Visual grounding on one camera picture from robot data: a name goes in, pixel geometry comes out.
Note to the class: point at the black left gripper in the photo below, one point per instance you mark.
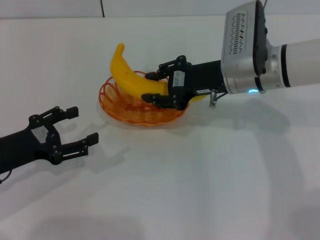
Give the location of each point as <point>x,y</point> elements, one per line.
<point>22,147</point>

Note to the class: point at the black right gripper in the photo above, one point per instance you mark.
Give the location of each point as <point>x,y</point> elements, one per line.
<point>202,77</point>

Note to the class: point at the yellow plastic banana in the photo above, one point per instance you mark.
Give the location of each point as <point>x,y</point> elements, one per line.
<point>127,75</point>

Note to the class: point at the orange woven plastic basket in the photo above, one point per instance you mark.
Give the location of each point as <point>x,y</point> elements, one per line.
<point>140,116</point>

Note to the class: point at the white backdrop panel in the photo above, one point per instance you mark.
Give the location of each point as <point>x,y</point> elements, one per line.
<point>50,8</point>
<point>162,7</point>

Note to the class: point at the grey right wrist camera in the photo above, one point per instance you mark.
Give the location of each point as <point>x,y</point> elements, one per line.
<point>237,37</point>

